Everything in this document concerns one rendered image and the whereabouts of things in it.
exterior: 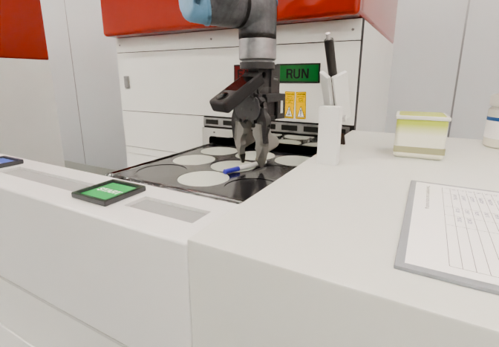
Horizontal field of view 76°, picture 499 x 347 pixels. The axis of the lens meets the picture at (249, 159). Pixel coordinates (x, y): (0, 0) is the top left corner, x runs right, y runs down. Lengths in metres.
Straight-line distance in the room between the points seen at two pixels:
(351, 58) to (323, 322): 0.67
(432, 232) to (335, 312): 0.11
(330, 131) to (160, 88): 0.74
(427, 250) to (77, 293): 0.35
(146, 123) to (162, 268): 0.91
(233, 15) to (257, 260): 0.47
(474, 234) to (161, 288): 0.26
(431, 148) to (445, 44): 1.76
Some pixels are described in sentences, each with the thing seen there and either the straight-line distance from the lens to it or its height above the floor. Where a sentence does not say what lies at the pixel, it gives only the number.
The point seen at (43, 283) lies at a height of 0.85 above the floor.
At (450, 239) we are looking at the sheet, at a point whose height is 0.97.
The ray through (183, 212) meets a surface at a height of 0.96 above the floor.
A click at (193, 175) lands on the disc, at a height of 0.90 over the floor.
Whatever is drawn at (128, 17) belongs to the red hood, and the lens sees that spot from 1.14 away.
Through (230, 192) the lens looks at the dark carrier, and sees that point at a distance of 0.55.
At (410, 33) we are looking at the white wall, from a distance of 2.31.
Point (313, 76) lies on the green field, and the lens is 0.84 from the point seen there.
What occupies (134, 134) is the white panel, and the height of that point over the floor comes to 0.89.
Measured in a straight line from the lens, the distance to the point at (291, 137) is 0.86.
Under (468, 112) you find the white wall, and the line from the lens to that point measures 2.31.
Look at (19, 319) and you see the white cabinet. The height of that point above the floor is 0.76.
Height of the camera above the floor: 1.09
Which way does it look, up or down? 14 degrees down
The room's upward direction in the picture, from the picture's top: straight up
